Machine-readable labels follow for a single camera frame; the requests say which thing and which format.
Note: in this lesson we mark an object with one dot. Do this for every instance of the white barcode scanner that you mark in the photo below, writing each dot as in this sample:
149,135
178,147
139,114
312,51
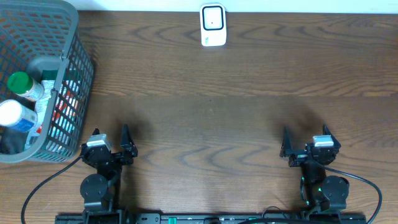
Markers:
213,25

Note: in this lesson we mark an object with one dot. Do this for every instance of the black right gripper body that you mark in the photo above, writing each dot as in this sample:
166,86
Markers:
299,157

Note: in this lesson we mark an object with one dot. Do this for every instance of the grey plastic mesh basket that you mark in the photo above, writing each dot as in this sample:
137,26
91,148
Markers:
42,39

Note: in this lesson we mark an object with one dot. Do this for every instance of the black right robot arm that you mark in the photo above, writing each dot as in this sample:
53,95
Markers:
323,194

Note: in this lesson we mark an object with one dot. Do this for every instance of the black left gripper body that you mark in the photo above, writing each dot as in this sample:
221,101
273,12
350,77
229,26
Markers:
121,162

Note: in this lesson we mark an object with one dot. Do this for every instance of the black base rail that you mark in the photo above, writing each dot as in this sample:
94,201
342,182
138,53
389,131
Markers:
273,217

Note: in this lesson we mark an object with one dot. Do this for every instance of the green lid white jar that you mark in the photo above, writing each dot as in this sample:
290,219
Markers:
25,86

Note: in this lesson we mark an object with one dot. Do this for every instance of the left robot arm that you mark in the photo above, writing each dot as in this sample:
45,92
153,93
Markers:
101,190

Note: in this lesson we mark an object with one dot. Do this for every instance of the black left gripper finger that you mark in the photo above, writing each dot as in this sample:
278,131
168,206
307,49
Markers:
96,132
127,143

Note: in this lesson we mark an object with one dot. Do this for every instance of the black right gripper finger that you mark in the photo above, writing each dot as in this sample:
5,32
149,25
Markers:
326,130
286,148

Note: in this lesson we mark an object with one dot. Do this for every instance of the white blue labelled jar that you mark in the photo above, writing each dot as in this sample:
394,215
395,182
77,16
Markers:
18,117

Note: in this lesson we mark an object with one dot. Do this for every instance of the flat white red package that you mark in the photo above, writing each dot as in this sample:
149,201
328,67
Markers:
40,109

